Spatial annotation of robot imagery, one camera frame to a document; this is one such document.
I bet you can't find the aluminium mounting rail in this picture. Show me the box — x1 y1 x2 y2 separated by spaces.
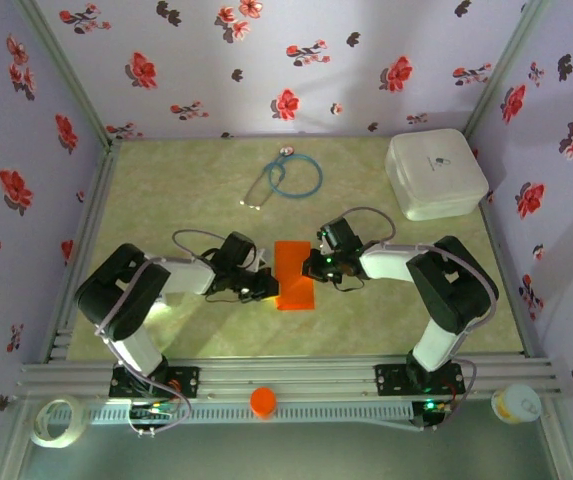
15 355 565 401

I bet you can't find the grey right arm cable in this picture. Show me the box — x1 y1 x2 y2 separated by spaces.
341 206 500 432

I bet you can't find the aluminium side rail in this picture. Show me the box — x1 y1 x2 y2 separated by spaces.
476 199 538 359
39 139 123 362

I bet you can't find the blue tube stethoscope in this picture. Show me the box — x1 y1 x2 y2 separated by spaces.
239 144 324 210

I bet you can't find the white lidded plastic box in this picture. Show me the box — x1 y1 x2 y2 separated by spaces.
383 128 491 222

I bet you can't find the orange paper sheet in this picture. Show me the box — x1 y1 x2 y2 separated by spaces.
273 240 316 312

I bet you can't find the small circuit board with wires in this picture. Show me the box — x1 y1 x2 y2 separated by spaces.
413 397 455 431
129 403 177 421

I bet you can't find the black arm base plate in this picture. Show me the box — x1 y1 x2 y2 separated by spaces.
374 363 467 396
109 364 201 400

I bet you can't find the orange plastic cap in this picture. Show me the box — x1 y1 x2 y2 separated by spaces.
249 386 278 420

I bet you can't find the yellow-white tape roll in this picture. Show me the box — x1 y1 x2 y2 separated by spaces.
490 383 543 425

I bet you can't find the clear tape roll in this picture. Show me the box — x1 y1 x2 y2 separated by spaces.
29 396 90 450

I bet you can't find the aluminium frame post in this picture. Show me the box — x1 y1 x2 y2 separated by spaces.
540 399 573 480
463 0 552 140
0 399 35 480
15 0 120 151

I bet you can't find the white slotted cable duct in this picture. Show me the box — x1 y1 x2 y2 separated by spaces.
85 402 415 426

